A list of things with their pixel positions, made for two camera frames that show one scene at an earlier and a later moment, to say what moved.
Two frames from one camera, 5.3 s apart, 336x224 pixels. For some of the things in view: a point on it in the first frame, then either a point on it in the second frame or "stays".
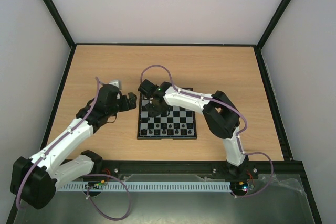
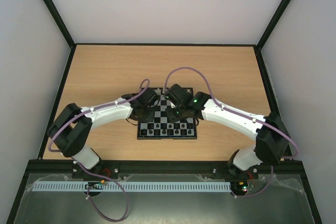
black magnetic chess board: x=178 y=123 stays
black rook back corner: x=143 y=131 stays
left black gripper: x=126 y=106 -> x=149 y=119
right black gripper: x=156 y=106 -> x=173 y=114
